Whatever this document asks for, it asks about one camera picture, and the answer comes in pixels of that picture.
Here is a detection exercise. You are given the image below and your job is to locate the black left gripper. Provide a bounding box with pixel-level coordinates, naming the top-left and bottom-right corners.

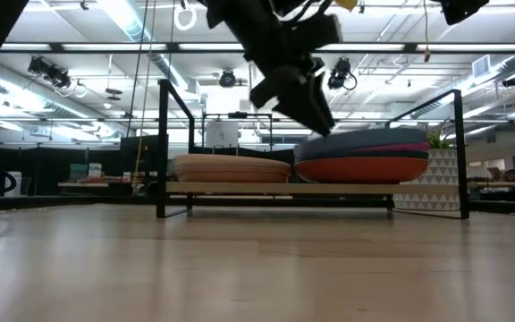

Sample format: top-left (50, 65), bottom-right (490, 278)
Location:
top-left (221, 0), bottom-right (336, 139)

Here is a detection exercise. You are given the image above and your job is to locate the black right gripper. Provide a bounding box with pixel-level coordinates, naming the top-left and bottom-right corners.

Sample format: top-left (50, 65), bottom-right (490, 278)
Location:
top-left (435, 0), bottom-right (491, 27)

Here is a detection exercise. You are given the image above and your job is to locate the grey plate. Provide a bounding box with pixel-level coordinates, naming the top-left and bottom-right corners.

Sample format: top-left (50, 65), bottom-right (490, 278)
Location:
top-left (293, 127), bottom-right (429, 161)

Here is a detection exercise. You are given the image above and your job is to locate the magenta plate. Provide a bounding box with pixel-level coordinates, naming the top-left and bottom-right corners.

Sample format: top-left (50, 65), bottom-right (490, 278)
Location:
top-left (350, 142), bottom-right (431, 154)

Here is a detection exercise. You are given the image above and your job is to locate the round black ceiling spotlight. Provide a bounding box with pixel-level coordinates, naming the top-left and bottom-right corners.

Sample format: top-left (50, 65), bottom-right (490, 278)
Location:
top-left (218, 68), bottom-right (238, 89)

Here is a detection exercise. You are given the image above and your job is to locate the white cylindrical tank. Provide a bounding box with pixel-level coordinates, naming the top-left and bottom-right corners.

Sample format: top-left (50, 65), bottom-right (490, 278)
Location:
top-left (204, 120), bottom-right (240, 149)

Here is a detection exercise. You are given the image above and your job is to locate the orange plate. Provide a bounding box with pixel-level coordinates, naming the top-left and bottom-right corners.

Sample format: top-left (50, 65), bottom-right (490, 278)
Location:
top-left (293, 156), bottom-right (430, 185)

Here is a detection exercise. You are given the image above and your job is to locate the yellow tag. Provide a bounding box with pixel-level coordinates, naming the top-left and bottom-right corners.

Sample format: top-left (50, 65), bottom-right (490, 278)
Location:
top-left (333, 0), bottom-right (359, 13)

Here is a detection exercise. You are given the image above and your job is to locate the green plant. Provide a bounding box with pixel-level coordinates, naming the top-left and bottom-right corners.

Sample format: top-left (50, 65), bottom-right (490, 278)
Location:
top-left (426, 122), bottom-right (453, 150)

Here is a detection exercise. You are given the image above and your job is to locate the black monitor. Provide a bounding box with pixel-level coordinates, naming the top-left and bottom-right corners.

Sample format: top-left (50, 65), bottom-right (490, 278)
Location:
top-left (119, 134), bottom-right (160, 175)

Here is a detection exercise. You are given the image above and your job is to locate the white triangle pattern planter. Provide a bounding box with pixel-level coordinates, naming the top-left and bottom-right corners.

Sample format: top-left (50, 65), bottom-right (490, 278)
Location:
top-left (393, 148), bottom-right (461, 212)

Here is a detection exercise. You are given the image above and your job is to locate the background desk with clutter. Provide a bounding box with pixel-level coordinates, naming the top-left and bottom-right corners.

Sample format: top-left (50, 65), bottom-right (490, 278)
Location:
top-left (467, 165), bottom-right (515, 215)

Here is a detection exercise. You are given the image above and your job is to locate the black overhead rig beam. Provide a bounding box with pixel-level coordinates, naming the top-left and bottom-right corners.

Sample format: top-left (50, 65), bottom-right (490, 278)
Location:
top-left (0, 41), bottom-right (515, 55)

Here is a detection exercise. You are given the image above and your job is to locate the background wooden table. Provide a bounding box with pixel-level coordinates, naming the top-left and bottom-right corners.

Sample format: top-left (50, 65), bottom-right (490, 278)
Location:
top-left (57, 180), bottom-right (158, 198)

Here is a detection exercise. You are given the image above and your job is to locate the black ceiling spotlight pair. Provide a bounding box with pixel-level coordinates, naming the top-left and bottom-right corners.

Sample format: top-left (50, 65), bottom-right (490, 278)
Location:
top-left (27, 56), bottom-right (72, 89)

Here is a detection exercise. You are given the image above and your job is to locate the white bin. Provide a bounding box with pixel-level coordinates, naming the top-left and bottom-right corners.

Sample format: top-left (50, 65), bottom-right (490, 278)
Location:
top-left (4, 171), bottom-right (23, 198)

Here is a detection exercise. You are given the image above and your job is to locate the thin hanging cable with plug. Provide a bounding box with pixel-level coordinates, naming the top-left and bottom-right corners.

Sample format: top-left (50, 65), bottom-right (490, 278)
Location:
top-left (421, 0), bottom-right (432, 64)

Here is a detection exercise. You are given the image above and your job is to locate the black ceiling spotlight with cable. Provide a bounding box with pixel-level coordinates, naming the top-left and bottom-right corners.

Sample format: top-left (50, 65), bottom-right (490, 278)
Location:
top-left (327, 56), bottom-right (359, 91)

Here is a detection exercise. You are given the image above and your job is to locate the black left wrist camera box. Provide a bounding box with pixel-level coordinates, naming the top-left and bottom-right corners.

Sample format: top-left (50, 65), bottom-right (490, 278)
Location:
top-left (305, 13), bottom-right (344, 52)

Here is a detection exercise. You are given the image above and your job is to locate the black wire dish rack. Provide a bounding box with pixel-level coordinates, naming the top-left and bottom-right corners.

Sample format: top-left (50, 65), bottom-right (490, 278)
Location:
top-left (156, 79), bottom-right (470, 221)

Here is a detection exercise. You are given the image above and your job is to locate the white hanging ring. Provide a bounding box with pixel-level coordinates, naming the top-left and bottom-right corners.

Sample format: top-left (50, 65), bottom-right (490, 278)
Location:
top-left (173, 3), bottom-right (198, 32)

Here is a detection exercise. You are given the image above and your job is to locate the black hanging cable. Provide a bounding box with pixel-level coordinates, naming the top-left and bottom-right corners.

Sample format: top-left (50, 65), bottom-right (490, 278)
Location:
top-left (125, 0), bottom-right (150, 135)

